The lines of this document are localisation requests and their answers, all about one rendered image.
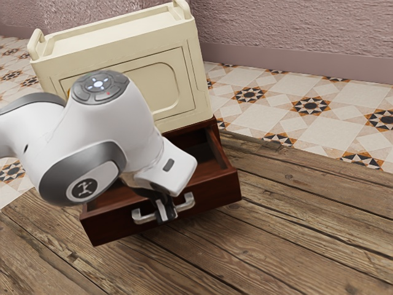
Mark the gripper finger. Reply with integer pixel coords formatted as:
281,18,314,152
154,199,166,224
164,199,179,221

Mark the cream box with lid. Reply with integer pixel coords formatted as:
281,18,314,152
26,0,213,132

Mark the dark brown wooden drawer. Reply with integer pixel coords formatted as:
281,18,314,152
79,127,243,247

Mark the dark brown wooden cabinet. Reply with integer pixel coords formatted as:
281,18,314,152
158,114,222,140

